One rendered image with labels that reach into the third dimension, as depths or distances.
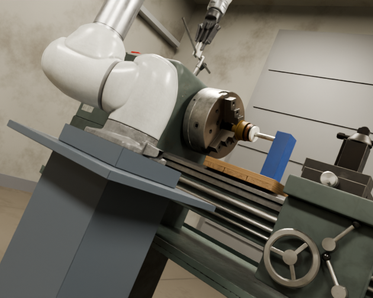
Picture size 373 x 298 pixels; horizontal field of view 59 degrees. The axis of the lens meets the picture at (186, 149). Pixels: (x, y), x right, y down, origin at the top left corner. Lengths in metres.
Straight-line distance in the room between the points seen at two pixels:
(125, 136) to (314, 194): 0.54
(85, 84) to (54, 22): 2.76
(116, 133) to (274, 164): 0.68
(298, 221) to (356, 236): 0.15
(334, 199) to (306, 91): 2.70
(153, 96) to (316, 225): 0.58
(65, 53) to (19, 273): 0.58
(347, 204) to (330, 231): 0.09
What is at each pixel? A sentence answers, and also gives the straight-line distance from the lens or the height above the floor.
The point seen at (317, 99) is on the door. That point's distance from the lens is 3.54.
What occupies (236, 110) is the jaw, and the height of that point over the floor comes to 1.14.
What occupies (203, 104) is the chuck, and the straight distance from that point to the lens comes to 1.43.
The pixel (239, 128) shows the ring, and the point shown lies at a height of 1.08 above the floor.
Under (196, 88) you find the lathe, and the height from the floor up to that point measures 1.19.
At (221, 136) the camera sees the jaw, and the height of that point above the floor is 1.02.
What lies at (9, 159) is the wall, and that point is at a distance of 3.69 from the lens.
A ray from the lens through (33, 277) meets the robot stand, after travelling 0.92.
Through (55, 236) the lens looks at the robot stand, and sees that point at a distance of 0.87.
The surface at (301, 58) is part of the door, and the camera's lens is 3.82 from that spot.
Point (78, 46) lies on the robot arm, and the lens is 0.98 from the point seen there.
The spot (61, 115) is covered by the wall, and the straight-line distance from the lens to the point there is 3.81.
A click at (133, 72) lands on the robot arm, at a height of 0.99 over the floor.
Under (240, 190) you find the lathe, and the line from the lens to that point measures 1.22.
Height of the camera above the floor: 0.79
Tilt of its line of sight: 5 degrees up
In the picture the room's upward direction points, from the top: 23 degrees clockwise
